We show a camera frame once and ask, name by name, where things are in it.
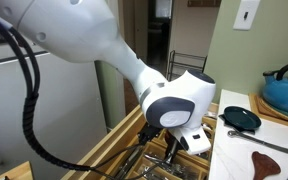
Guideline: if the wooden wall coat rack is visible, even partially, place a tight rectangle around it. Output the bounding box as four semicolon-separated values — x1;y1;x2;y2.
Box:
186;0;223;8

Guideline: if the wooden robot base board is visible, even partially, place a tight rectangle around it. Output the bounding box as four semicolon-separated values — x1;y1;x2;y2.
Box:
0;160;35;180

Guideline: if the red-brown spatula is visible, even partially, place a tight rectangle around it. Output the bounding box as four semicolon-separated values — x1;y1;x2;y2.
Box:
251;150;282;180

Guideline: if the light wooden kitchen drawer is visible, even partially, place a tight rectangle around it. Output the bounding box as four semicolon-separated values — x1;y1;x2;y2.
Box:
60;101;220;180

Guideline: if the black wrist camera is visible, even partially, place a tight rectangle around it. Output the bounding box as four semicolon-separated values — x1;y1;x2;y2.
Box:
137;122;163;145

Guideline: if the wooden trivet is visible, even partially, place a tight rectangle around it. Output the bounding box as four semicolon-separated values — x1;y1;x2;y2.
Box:
248;92;288;132

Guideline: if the black wire shoe rack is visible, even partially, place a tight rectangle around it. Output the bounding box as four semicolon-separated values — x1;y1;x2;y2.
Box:
166;49;208;83

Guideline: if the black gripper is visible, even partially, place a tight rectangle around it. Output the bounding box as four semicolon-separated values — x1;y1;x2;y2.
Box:
164;133;183;162

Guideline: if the white appliance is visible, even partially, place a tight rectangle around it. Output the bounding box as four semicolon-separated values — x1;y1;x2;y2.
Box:
0;41;109;180

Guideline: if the blue kettle with black handle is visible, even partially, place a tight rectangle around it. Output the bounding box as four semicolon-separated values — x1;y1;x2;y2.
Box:
261;60;288;117

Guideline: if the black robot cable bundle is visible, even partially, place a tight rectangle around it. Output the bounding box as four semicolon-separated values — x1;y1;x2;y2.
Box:
0;7;172;180

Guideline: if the white light switch plate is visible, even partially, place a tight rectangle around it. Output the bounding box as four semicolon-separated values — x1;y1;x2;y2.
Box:
232;0;262;32

